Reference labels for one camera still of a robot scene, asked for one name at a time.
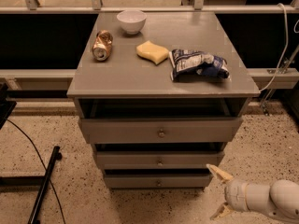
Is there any blue white chip bag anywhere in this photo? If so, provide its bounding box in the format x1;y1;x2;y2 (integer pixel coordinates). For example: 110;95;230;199
169;49;230;81

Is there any grey drawer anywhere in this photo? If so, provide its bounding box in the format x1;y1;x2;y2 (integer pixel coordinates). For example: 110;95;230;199
78;118;242;144
104;174;212;189
94;151;224;170

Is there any grey bottom drawer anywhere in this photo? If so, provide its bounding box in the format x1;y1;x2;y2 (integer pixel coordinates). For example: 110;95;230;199
104;174;212;189

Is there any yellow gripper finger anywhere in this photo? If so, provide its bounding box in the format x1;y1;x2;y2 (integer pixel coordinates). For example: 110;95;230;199
210;203;234;220
206;164;234;183

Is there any metal railing frame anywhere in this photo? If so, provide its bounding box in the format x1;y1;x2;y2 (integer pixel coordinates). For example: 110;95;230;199
0;0;299;15

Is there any grey middle drawer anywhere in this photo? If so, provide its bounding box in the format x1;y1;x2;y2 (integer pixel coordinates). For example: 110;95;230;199
94;151;224;170

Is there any grey wooden drawer cabinet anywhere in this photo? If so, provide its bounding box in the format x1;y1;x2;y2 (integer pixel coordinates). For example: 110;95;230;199
67;12;259;176

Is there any black cable on floor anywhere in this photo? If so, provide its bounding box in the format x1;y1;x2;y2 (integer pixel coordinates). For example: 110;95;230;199
5;118;67;224

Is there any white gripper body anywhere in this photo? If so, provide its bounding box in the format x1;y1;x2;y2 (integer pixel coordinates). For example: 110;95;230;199
224;178;248;212

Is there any crushed golden soda can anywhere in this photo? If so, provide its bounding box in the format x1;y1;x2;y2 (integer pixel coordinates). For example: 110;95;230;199
92;30;113;62

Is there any white ceramic bowl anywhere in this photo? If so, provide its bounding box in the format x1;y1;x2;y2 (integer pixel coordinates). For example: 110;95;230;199
117;10;147;35

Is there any grey top drawer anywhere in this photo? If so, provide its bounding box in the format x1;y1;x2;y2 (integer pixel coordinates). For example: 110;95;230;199
78;118;242;144

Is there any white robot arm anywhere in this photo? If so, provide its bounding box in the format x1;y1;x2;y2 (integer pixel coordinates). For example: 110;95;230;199
206;164;299;224

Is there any black metal stand leg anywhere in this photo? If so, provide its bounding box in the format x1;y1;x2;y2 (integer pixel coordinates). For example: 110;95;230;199
27;146;62;224

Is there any yellow sponge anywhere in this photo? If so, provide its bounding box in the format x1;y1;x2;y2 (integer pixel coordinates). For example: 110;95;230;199
136;41;169;65

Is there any white cable at right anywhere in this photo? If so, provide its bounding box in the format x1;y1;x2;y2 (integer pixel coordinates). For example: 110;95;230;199
259;2;291;93

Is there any black device at left edge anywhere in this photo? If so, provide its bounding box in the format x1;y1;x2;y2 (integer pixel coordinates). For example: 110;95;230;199
0;82;17;129

